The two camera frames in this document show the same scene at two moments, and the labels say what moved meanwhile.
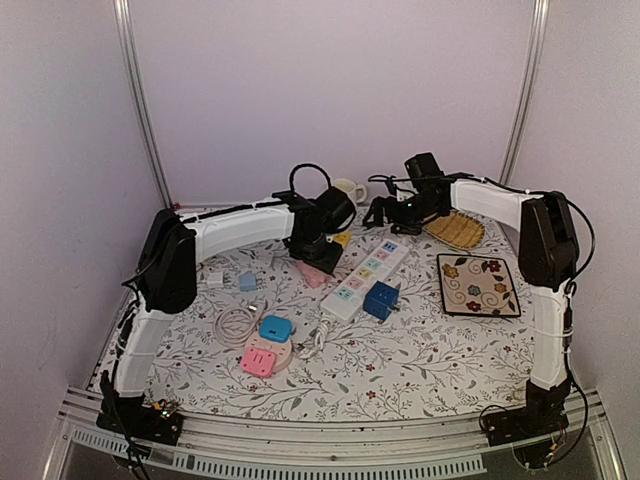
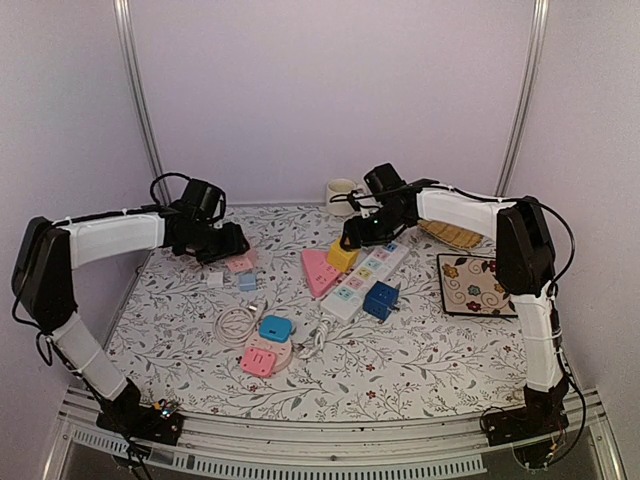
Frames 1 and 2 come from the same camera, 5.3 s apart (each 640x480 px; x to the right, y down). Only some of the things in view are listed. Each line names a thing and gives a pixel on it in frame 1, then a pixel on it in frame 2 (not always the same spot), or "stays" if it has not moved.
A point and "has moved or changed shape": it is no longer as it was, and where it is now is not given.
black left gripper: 327,265 → 234,246
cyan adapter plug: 275,329 stays
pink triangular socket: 314,276 → 244,262
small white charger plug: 215,280 stays
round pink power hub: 282,350 stays
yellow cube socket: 343,238 has moved or changed shape
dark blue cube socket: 380,300 stays
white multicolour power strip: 347,300 stays
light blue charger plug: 248,282 stays
